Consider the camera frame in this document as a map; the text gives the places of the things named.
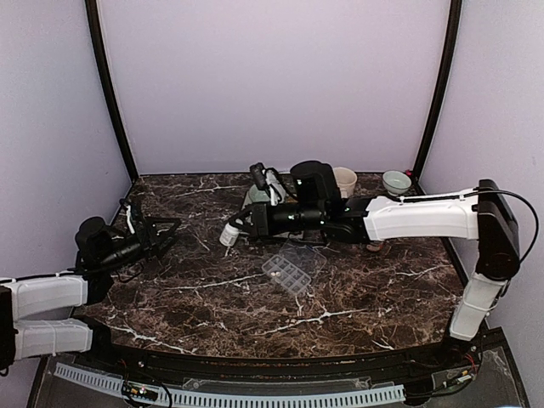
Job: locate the orange pill bottle grey cap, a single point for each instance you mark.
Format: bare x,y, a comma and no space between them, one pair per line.
375,246

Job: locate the clear plastic pill organizer box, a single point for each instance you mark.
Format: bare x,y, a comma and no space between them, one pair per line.
297,264

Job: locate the small green bowl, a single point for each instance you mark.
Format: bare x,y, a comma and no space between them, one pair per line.
395,182

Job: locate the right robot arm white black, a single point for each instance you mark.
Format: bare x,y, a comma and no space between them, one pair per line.
481,213

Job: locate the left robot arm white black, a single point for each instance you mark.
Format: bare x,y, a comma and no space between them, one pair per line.
102,250

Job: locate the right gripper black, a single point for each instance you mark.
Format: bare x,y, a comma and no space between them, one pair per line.
261,225

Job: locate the white slotted cable duct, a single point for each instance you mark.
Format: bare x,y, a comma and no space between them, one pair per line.
208,393

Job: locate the black front table rail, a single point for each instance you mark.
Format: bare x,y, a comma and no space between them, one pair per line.
409,364

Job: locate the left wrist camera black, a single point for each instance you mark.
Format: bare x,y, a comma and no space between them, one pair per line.
133,215

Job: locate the black frame post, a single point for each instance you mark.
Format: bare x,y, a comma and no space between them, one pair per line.
103,69
447,55

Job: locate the right black frame post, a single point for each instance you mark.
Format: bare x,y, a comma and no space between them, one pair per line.
447,55

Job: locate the left black frame post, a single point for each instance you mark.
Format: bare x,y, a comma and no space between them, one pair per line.
103,69

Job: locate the green ceramic bowl on plate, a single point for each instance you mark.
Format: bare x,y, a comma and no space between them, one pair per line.
256,195

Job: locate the beige ceramic mug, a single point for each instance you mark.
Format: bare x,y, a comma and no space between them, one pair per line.
346,181

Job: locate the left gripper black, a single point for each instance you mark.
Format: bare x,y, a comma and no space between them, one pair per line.
152,240

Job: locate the small white pill bottle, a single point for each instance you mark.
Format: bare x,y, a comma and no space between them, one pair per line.
229,235

